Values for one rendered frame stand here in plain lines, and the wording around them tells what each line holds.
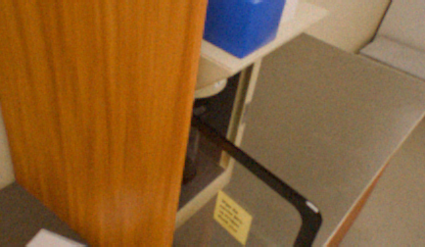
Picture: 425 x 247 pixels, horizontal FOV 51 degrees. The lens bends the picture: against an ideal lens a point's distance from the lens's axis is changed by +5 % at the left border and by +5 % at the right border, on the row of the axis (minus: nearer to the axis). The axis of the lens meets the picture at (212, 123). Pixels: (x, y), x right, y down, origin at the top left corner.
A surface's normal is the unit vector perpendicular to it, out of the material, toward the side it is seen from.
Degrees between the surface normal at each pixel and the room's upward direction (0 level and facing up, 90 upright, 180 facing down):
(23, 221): 0
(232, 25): 90
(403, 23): 90
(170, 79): 90
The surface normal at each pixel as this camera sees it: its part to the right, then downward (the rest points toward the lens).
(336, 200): 0.14, -0.76
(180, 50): -0.62, 0.43
